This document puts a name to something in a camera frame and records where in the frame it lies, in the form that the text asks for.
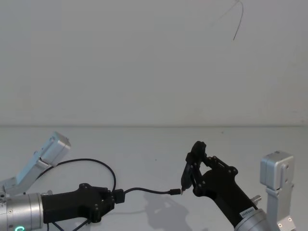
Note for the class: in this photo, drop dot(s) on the plain pale wall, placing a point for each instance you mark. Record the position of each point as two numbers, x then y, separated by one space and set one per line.
120 60

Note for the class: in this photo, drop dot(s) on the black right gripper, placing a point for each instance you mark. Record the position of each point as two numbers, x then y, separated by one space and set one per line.
221 187

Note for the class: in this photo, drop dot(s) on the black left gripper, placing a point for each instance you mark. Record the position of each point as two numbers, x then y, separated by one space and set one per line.
67 203

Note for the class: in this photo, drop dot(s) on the white table cloth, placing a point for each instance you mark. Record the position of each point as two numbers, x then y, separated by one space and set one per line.
154 149

